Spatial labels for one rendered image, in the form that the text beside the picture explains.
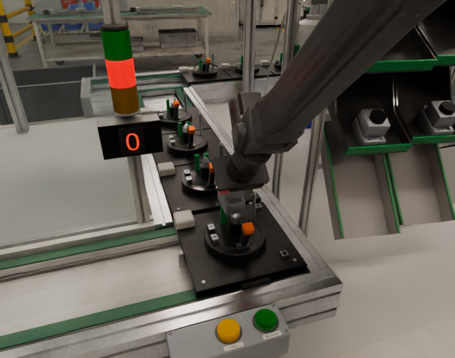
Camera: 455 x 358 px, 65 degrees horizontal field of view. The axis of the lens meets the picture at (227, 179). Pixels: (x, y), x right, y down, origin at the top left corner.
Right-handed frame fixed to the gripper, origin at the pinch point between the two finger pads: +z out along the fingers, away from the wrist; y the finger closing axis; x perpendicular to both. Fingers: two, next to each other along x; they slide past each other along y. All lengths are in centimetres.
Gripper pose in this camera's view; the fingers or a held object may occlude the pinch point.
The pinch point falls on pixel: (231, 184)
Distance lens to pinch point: 76.8
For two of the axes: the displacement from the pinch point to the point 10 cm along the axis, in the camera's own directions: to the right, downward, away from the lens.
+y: -9.6, 1.5, -2.6
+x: 2.2, 9.3, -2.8
